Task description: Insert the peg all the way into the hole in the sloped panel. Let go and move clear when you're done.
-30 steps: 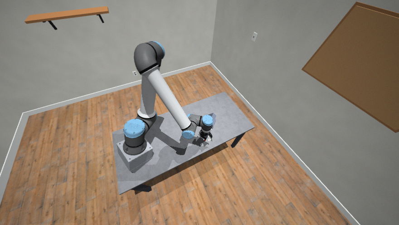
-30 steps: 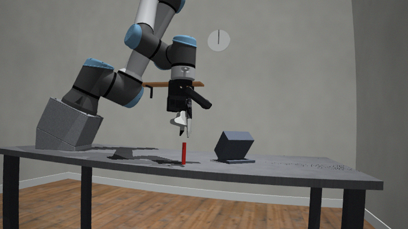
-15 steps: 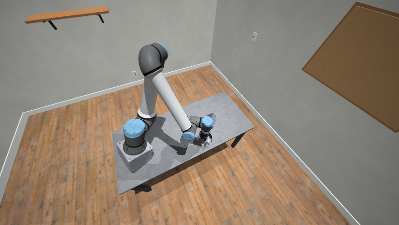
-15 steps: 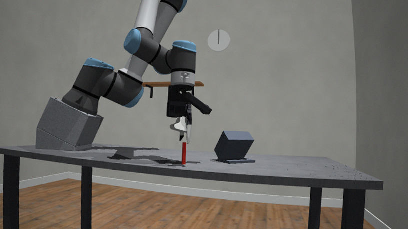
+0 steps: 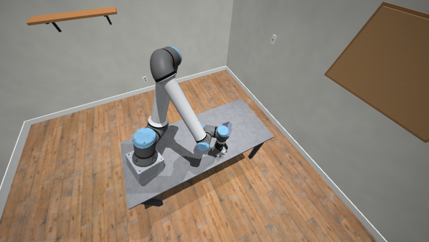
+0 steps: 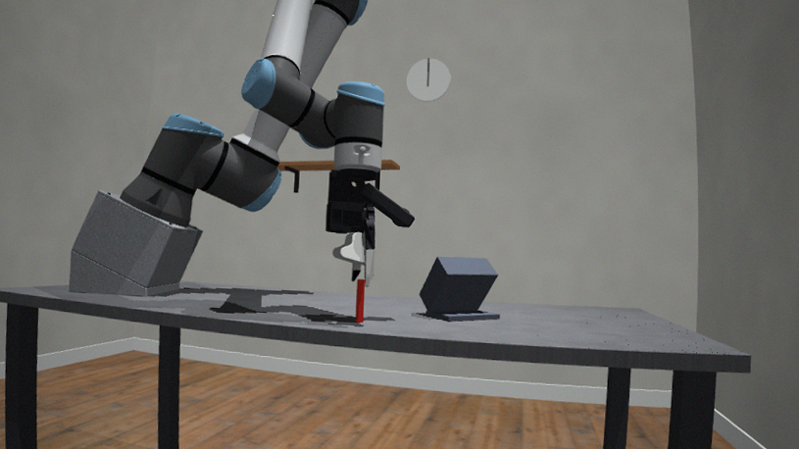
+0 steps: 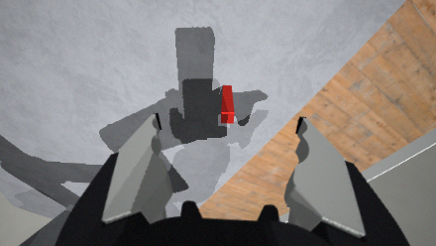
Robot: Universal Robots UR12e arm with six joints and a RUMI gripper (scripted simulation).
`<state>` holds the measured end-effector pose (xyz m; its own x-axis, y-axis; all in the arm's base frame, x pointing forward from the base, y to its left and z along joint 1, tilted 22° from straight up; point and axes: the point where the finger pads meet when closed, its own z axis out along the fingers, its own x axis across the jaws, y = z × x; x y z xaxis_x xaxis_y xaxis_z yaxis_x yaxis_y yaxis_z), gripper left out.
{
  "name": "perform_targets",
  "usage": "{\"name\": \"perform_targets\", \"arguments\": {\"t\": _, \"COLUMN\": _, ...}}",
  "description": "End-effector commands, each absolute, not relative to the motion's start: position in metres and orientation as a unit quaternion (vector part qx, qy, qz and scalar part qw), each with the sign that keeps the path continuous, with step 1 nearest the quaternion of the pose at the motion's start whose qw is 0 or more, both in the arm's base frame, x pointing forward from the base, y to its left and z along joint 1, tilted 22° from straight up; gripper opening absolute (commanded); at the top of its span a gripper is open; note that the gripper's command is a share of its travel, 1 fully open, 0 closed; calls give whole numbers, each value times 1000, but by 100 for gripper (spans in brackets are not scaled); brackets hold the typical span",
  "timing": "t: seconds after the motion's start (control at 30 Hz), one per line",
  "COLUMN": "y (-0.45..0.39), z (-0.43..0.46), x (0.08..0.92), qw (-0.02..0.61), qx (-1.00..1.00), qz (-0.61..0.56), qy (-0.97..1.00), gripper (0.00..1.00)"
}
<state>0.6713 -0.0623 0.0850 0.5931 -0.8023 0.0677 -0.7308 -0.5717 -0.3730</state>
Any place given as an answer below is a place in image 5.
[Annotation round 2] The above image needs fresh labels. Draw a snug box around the grey sloped panel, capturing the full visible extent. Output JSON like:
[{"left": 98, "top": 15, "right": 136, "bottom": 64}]
[{"left": 223, "top": 122, "right": 233, "bottom": 138}]

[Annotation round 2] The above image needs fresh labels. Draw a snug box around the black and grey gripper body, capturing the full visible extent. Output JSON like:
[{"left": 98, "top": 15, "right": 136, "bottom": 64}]
[{"left": 215, "top": 143, "right": 226, "bottom": 151}]

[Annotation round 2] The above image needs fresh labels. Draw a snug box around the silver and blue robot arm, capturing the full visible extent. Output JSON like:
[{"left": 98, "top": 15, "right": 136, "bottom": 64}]
[{"left": 132, "top": 46, "right": 229, "bottom": 167}]

